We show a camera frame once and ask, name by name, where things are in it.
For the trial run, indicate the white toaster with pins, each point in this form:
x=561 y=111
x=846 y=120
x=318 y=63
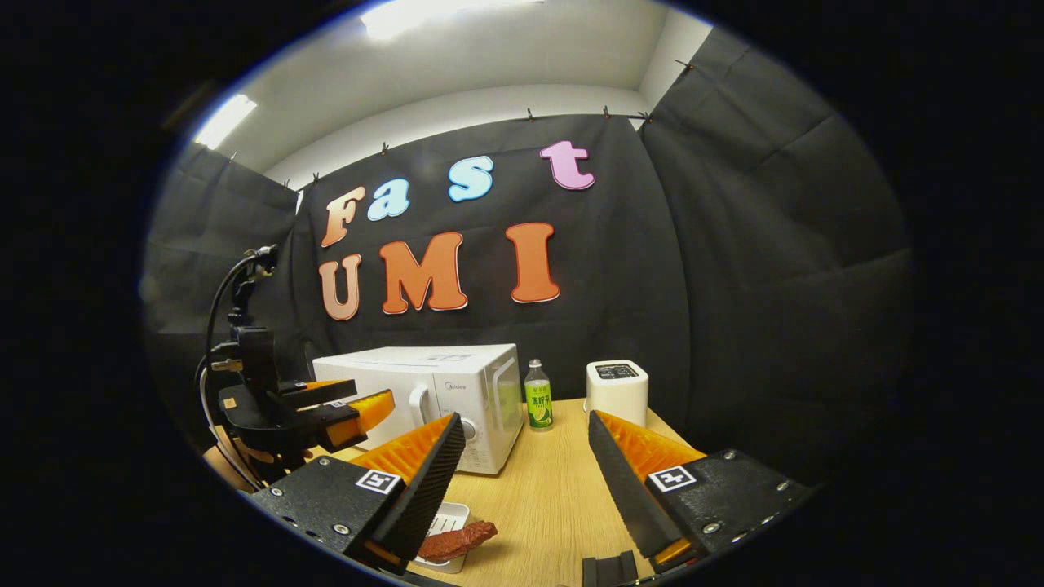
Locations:
x=617 y=391

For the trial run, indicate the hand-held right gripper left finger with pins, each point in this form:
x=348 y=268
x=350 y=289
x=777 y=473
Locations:
x=432 y=489

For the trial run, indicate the narrow ceiling light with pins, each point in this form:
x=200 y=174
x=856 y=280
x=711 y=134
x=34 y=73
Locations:
x=224 y=121

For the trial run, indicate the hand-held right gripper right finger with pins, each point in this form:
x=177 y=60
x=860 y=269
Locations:
x=620 y=489

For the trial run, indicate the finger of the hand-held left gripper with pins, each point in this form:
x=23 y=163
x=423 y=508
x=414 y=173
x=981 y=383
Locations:
x=363 y=416
x=322 y=393

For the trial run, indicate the large ceiling light panel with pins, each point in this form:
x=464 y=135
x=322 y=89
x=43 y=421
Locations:
x=408 y=12

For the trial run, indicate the white microwave oven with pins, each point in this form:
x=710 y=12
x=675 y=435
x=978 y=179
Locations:
x=408 y=375

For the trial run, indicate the green label drink bottle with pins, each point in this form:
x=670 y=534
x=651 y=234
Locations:
x=538 y=399

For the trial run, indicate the white rectangular plate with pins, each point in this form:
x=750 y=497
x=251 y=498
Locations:
x=450 y=514

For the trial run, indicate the brown meat slice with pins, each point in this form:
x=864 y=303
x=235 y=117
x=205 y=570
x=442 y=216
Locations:
x=457 y=540

